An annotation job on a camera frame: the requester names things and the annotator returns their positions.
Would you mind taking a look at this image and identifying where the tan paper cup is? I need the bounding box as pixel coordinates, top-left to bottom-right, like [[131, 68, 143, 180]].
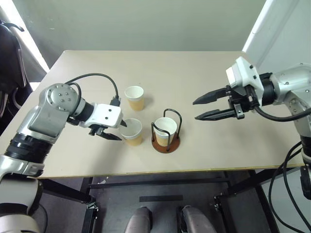
[[120, 118, 143, 147], [124, 85, 144, 112], [154, 117, 178, 146]]

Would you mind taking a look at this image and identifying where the black looping cable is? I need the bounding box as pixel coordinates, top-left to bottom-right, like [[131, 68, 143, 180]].
[[268, 141, 311, 233], [282, 149, 311, 220]]

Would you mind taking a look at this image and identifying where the black metal table frame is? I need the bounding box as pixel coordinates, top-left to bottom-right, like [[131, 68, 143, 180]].
[[40, 167, 303, 233]]

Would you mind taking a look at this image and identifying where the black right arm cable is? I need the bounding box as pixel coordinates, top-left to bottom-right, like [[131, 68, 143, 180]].
[[252, 103, 311, 122]]

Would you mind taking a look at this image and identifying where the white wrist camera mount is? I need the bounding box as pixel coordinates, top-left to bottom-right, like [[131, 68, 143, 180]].
[[79, 103, 122, 129], [225, 56, 265, 106]]

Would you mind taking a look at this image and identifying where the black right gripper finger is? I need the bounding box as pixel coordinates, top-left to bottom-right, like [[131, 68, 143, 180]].
[[194, 108, 237, 121], [192, 87, 229, 106]]

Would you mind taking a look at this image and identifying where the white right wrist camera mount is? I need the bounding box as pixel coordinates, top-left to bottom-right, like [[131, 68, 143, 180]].
[[225, 56, 265, 106]]

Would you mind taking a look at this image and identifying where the dark chair with strap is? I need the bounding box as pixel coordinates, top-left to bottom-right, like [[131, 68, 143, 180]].
[[0, 20, 34, 128]]

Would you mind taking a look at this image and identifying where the black wire cup holder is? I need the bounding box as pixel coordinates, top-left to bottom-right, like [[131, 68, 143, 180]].
[[151, 108, 183, 154]]

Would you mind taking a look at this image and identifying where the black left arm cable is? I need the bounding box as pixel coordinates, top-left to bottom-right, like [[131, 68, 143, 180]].
[[66, 72, 121, 107]]

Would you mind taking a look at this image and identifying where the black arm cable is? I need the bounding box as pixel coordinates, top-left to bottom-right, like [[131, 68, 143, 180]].
[[66, 72, 121, 107], [252, 103, 311, 122]]

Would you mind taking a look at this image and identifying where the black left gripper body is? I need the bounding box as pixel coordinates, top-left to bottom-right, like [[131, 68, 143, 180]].
[[88, 123, 109, 137]]

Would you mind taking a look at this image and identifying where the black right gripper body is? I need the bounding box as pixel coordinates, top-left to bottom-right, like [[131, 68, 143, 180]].
[[225, 84, 260, 120]]

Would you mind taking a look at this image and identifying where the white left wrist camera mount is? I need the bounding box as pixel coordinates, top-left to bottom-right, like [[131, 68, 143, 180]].
[[79, 103, 122, 129]]

